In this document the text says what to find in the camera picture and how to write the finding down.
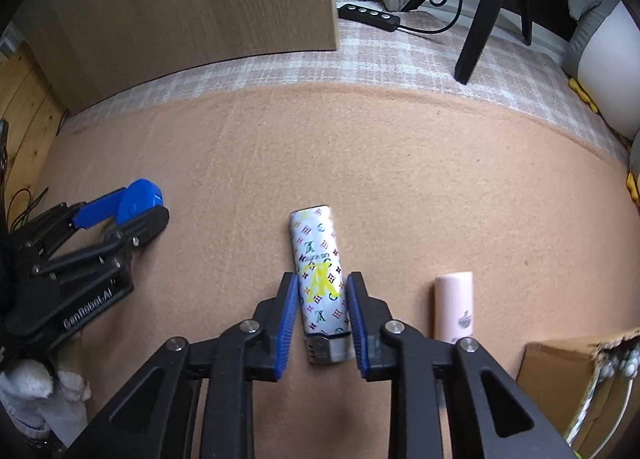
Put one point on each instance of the cardboard box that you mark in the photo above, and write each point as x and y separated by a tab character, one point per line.
550	374

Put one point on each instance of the wooden plank panel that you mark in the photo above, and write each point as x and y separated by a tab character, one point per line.
25	104

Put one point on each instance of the light wooden cabinet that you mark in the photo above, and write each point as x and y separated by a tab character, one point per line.
175	14

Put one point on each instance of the white patterned tube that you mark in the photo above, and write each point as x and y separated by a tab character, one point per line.
317	259

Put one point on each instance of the plaid bed sheet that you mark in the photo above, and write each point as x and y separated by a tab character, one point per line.
375	69

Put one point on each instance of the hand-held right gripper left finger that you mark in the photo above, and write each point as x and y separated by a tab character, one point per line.
286	324

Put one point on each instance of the blue round disc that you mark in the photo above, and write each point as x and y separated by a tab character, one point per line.
145	194

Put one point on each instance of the person's left hand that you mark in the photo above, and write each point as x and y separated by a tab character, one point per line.
30	389

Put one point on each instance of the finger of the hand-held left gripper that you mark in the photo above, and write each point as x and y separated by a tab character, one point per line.
97	211
145	226

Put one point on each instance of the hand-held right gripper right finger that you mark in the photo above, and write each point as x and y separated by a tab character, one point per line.
357	324

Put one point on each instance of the black power strip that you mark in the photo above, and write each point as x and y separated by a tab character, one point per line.
367	14

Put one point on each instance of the white roller massager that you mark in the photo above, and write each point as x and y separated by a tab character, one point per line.
620	366

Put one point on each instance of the tan blanket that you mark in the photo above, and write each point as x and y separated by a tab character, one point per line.
400	179

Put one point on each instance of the pale pink tube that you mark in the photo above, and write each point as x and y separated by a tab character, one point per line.
454	304

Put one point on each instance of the black stand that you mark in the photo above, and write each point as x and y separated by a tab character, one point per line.
482	4

